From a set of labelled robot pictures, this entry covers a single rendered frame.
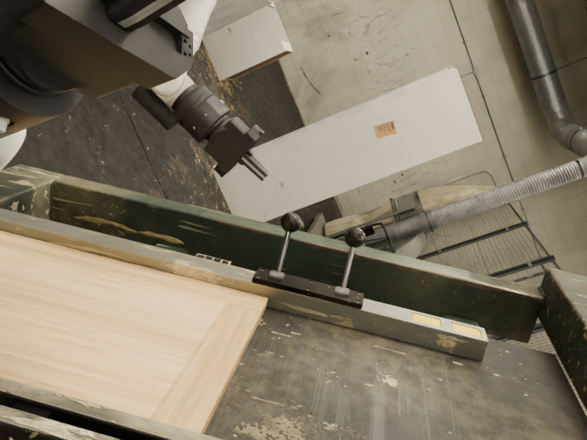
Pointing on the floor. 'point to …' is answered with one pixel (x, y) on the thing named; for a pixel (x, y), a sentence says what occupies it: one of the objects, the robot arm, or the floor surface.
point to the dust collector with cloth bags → (398, 219)
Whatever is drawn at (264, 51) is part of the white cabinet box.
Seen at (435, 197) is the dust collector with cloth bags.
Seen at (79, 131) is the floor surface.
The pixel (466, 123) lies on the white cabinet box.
